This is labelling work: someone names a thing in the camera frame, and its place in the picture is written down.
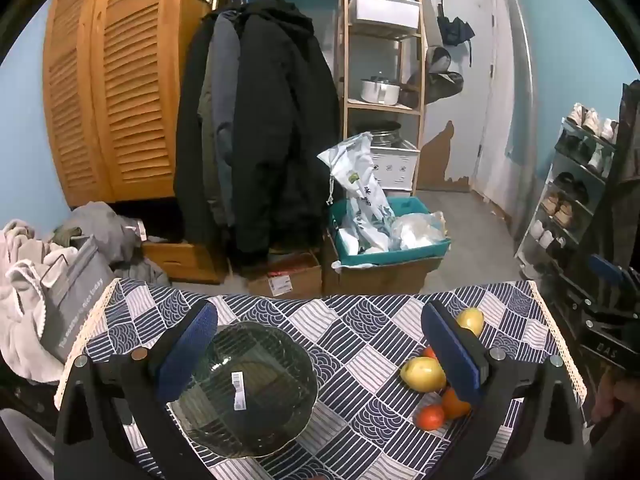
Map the group of shoes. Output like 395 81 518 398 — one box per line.
527 102 621 261

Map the olive cloth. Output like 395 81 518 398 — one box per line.
52 226 83 247

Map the grey garment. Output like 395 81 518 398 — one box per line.
52 201 171 286

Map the grey jacket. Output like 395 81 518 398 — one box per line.
197 10 241 228

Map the grey fabric storage bag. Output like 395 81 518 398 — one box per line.
37 237 118 363

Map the black coat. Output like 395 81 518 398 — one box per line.
232 0 341 268

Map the blue white patterned tablecloth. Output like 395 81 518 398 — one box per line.
54 277 587 480

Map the dark glass plate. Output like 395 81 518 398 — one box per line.
167 323 318 458

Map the white door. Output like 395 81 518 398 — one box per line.
430 0 501 193

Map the person's right hand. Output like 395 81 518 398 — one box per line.
591 367 640 428

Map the wooden shelf rack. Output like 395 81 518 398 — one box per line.
342 0 428 196

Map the metal shoe rack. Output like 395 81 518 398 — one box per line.
515 102 626 311

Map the small cardboard box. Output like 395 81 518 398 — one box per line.
245 252 323 298

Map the large cardboard box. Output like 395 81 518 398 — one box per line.
322 232 443 295

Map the metal pot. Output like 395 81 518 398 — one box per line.
357 121 403 148

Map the white pot with lid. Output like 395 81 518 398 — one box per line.
361 77 418 106

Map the clear plastic bag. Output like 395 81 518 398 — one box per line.
390 212 446 251

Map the white storage box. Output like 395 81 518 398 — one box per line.
350 0 421 28

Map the wooden louvered wardrobe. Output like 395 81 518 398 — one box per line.
42 0 211 208

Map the pile of light clothes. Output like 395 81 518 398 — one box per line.
0 219 66 386

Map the white drawer box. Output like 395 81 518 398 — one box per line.
372 142 420 193

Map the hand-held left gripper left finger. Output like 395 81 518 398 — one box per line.
54 299 219 480

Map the wooden drawer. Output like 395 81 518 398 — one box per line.
141 240 228 285

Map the yellow mango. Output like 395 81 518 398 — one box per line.
400 356 447 393
456 307 486 338

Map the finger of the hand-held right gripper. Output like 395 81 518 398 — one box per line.
587 254 640 301
562 287 626 328

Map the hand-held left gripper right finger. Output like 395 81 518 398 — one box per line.
421 301 588 480

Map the dark hanging hat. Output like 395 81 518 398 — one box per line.
407 71 465 106

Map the dark green coat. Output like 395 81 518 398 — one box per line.
172 12 221 251

